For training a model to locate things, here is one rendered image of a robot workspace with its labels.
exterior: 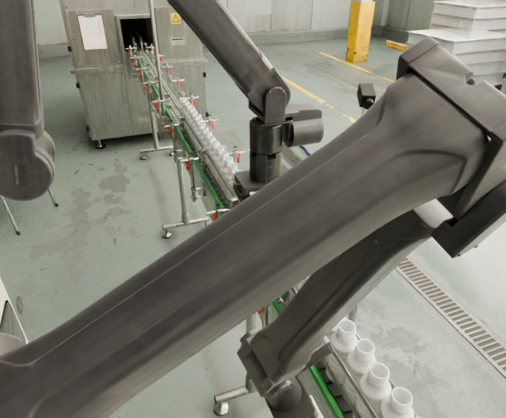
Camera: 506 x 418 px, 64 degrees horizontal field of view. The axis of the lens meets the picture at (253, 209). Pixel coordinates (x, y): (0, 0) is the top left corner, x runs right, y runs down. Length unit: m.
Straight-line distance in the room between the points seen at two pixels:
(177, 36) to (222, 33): 4.01
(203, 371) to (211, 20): 1.91
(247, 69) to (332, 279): 0.36
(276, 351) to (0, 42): 0.49
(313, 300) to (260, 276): 0.22
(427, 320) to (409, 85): 2.48
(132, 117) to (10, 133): 4.17
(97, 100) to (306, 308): 4.35
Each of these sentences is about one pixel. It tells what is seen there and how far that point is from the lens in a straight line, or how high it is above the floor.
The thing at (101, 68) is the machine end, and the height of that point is 0.88.
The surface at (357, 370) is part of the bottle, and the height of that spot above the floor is 1.12.
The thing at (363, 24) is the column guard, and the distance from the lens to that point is 8.93.
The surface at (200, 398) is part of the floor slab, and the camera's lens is 2.20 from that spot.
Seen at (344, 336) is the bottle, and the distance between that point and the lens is 0.92.
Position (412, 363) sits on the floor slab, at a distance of 2.45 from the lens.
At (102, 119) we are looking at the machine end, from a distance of 4.74.
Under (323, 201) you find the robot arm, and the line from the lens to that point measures 0.21.
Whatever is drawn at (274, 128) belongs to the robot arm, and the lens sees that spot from 0.68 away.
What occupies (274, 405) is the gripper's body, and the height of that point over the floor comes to 1.23.
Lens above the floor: 1.83
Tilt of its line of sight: 32 degrees down
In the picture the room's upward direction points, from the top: straight up
